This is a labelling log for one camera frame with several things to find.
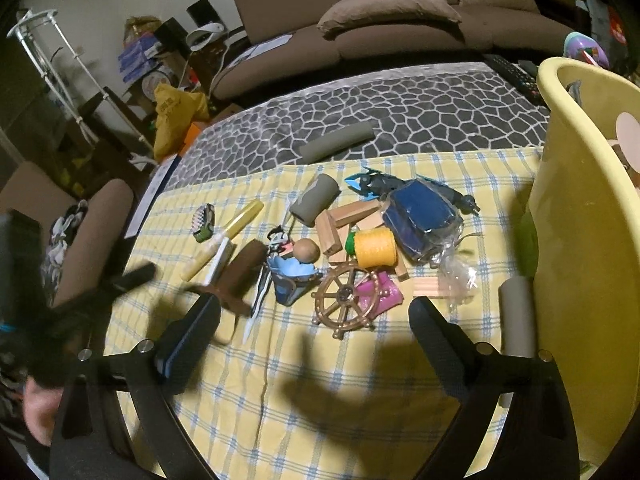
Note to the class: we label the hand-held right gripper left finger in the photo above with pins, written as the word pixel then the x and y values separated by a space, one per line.
pixel 187 345

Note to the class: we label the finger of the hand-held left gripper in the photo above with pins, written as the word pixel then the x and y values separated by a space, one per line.
pixel 135 277

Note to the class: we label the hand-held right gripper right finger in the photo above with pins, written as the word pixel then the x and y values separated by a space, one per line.
pixel 440 350

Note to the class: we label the yellow plastic basket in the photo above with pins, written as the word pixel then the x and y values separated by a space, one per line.
pixel 565 210

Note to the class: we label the person's left hand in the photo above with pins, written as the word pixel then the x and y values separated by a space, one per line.
pixel 41 415

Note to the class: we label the brown armchair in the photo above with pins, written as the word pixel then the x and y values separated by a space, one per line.
pixel 95 230

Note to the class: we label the bundle of wooden sticks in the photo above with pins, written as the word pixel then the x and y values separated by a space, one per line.
pixel 430 287

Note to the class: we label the patterned cloth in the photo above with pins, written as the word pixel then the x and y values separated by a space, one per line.
pixel 62 235

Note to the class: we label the pink plastic toy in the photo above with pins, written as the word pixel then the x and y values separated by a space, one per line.
pixel 382 297

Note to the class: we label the white flat stick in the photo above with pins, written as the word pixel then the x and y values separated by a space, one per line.
pixel 220 262

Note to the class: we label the brown toy ship wheel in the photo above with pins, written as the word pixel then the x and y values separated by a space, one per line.
pixel 346 291

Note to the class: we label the yellow thread spool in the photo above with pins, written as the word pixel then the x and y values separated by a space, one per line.
pixel 375 249

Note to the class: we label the yellow plastic tube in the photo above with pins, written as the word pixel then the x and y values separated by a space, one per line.
pixel 245 217

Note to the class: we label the yellow checked tablecloth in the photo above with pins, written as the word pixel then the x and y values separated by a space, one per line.
pixel 300 410

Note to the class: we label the blue pouch in clear bag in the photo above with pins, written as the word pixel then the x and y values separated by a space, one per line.
pixel 420 215

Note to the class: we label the orange box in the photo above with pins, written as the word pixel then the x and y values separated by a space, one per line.
pixel 192 134

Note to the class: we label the pile of wooden blocks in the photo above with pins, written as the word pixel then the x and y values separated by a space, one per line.
pixel 340 216

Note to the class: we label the yellow bag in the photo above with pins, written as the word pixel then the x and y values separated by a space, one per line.
pixel 175 115

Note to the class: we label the blue toy robot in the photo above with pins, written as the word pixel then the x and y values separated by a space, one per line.
pixel 372 185

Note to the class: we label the short grey foam tube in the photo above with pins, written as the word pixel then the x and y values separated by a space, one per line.
pixel 315 200

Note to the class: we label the stack of blue boxes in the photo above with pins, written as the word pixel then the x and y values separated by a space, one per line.
pixel 137 55

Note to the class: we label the white metal rack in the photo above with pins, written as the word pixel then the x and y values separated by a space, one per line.
pixel 79 56

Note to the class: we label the long grey foam tube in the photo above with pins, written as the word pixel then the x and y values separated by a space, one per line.
pixel 337 142

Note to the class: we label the grey stone-pattern table mat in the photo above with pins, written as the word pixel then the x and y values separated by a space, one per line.
pixel 425 110

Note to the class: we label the black speaker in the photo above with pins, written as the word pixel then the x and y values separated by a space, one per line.
pixel 202 12
pixel 172 35

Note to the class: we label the white headset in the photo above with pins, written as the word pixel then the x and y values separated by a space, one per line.
pixel 202 36

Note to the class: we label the papers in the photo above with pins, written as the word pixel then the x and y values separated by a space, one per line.
pixel 260 50

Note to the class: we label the black remote control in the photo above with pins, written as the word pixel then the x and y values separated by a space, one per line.
pixel 510 75
pixel 529 67

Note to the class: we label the pink mouse ear toy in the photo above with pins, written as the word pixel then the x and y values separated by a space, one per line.
pixel 627 132

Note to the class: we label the brown sofa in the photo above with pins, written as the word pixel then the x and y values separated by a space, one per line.
pixel 400 45

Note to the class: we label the purple round toy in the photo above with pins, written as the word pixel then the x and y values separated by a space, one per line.
pixel 582 47

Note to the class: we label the brown pillow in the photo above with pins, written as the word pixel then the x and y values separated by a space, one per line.
pixel 390 10

